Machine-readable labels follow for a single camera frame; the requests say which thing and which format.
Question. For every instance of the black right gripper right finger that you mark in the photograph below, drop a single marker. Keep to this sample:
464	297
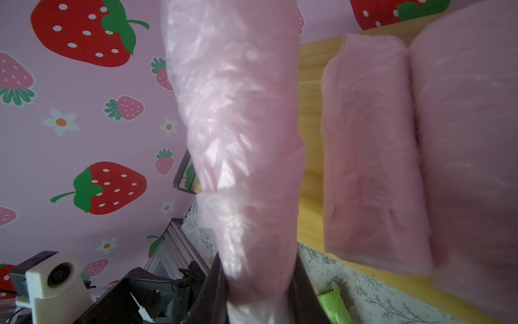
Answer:
303	303

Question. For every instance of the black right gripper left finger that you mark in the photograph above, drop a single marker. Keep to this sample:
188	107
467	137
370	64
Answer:
210	307

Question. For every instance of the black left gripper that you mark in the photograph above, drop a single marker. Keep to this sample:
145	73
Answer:
142	297

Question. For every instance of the three-tier wooden shelf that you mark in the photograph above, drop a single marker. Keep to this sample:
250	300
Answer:
414	294

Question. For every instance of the pink trash bag roll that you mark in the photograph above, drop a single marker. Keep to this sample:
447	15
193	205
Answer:
234	68
374	202
465	89

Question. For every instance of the green trash bag roll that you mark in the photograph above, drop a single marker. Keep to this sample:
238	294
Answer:
334	306

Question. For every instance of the left aluminium corner post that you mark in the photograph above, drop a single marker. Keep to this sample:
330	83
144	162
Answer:
172	251

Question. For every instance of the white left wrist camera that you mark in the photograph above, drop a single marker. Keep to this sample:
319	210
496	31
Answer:
50	286

